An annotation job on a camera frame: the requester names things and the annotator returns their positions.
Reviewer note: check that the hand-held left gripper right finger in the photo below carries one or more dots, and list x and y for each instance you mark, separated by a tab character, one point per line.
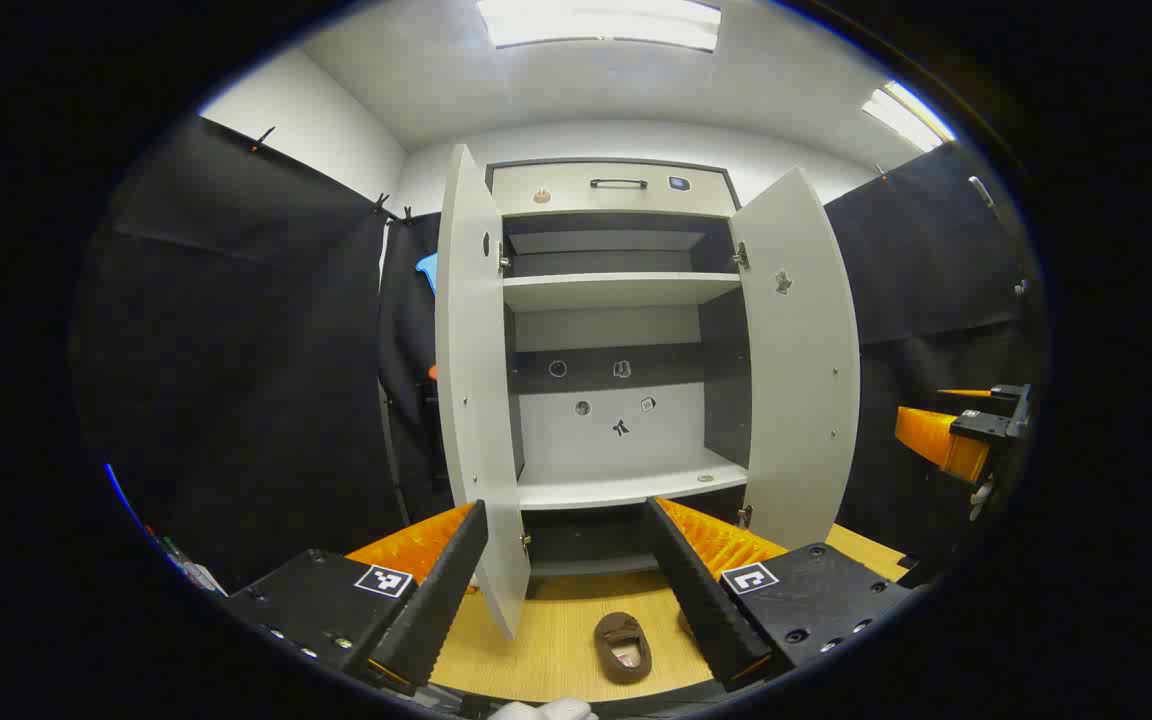
701	600

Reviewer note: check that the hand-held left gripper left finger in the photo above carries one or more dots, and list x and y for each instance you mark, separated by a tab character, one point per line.
446	590

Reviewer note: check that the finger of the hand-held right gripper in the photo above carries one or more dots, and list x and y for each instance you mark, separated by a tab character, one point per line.
936	440
1006	392

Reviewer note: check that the brown fuzzy shoe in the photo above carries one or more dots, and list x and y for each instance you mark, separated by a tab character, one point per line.
616	628

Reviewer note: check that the grey shoe cabinet door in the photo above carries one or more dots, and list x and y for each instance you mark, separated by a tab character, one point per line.
801	380
471	400

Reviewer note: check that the grey shoe cabinet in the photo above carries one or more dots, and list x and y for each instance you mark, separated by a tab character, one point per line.
616	290

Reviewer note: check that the grey metal rod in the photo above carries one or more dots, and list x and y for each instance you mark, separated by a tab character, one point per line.
981	190

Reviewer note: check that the small white object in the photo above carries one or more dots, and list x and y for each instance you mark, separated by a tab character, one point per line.
198	577

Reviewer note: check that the small ceiling light panel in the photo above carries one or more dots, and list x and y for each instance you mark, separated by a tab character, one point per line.
906	115

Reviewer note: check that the black backdrop cloth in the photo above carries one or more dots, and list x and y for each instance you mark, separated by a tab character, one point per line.
236	350

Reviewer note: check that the large ceiling light panel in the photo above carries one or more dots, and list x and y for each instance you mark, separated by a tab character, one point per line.
596	20

